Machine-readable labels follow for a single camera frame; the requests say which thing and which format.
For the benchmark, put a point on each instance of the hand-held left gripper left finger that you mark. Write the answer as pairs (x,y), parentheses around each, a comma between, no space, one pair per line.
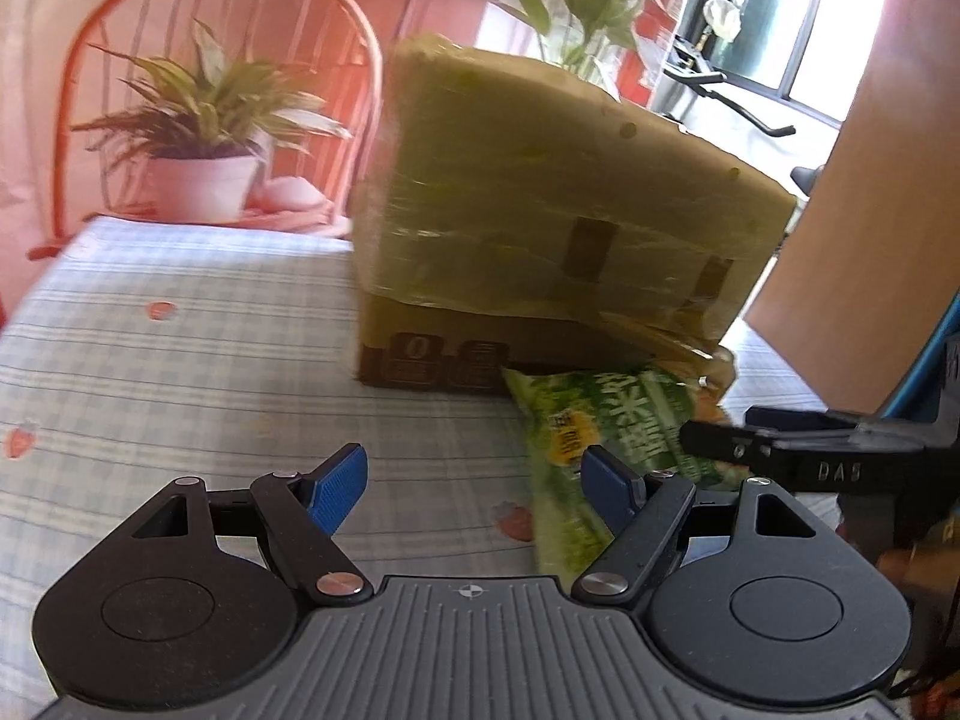
(341,484)

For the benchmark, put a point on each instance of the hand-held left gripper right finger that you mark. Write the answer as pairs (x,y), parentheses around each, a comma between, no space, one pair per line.
(607,487)

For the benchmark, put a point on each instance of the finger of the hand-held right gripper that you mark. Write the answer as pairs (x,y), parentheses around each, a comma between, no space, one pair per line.
(720,441)
(795,418)

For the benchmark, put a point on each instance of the orange snack packet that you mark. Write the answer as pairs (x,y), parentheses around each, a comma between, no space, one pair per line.
(718,382)

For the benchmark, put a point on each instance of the green snack packet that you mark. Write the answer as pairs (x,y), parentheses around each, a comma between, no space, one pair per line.
(555,405)

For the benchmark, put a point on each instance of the taped cardboard box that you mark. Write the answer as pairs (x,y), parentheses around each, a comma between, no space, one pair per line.
(525,202)

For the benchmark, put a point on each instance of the checked tablecloth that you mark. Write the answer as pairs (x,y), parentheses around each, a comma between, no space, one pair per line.
(187,390)

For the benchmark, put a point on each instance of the brown wooden board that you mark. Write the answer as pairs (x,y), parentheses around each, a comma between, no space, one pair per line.
(885,202)

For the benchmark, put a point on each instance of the black exercise bike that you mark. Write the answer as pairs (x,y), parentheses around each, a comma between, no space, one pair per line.
(776,131)

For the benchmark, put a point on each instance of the window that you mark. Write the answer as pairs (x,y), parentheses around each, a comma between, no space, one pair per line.
(810,30)

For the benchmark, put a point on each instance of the orange metal chair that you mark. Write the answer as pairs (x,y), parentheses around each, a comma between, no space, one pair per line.
(373,90)

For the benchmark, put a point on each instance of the blue frame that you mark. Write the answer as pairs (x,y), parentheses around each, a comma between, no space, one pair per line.
(934,367)

